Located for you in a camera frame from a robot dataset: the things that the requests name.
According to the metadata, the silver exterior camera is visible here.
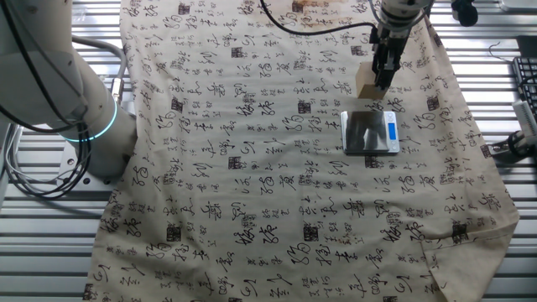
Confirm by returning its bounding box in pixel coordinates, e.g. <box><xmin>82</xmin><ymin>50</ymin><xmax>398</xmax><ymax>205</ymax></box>
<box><xmin>511</xmin><ymin>99</ymin><xmax>537</xmax><ymax>138</ymax></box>

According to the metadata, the thick black gripper cable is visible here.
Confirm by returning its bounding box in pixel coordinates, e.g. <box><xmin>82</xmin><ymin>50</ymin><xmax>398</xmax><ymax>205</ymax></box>
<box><xmin>258</xmin><ymin>0</ymin><xmax>378</xmax><ymax>37</ymax></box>

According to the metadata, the wrist camera on grey bracket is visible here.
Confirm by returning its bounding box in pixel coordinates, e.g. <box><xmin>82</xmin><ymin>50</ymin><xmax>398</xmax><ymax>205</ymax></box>
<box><xmin>451</xmin><ymin>0</ymin><xmax>480</xmax><ymax>28</ymax></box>

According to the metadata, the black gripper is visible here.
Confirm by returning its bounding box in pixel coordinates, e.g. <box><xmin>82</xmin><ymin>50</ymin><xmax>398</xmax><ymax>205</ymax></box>
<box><xmin>369</xmin><ymin>23</ymin><xmax>411</xmax><ymax>92</ymax></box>

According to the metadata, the beige calligraphy print cloth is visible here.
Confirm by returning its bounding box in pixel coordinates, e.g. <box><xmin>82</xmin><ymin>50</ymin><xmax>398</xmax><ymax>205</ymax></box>
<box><xmin>82</xmin><ymin>0</ymin><xmax>520</xmax><ymax>302</ymax></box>

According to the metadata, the tan wooden block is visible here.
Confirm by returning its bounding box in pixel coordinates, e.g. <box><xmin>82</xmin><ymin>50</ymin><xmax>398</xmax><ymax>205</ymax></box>
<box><xmin>355</xmin><ymin>61</ymin><xmax>389</xmax><ymax>101</ymax></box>

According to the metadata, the black and white cable bundle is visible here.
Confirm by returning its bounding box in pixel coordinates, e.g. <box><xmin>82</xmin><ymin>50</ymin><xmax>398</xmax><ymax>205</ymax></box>
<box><xmin>0</xmin><ymin>0</ymin><xmax>92</xmax><ymax>200</ymax></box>

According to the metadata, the thin black wire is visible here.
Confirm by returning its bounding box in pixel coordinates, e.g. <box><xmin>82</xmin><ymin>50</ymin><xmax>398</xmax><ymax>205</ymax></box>
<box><xmin>487</xmin><ymin>40</ymin><xmax>516</xmax><ymax>65</ymax></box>

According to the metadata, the black camera clamp mount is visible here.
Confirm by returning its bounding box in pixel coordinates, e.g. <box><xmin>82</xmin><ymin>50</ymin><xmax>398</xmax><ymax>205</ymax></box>
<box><xmin>488</xmin><ymin>130</ymin><xmax>537</xmax><ymax>163</ymax></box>

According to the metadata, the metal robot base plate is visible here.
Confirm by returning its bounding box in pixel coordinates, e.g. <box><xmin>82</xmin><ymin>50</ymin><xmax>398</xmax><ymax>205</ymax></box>
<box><xmin>56</xmin><ymin>138</ymin><xmax>139</xmax><ymax>190</ymax></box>

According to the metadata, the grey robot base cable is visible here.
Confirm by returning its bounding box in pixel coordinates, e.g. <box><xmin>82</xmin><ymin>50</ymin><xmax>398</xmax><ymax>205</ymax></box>
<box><xmin>70</xmin><ymin>35</ymin><xmax>128</xmax><ymax>107</ymax></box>

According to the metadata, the silver digital pocket scale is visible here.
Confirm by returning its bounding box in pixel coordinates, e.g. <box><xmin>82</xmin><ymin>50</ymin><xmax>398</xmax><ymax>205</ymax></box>
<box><xmin>340</xmin><ymin>110</ymin><xmax>401</xmax><ymax>156</ymax></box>

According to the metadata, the black computer keyboard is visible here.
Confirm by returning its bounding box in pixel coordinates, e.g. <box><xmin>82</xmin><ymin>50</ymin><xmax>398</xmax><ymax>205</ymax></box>
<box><xmin>512</xmin><ymin>56</ymin><xmax>537</xmax><ymax>121</ymax></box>

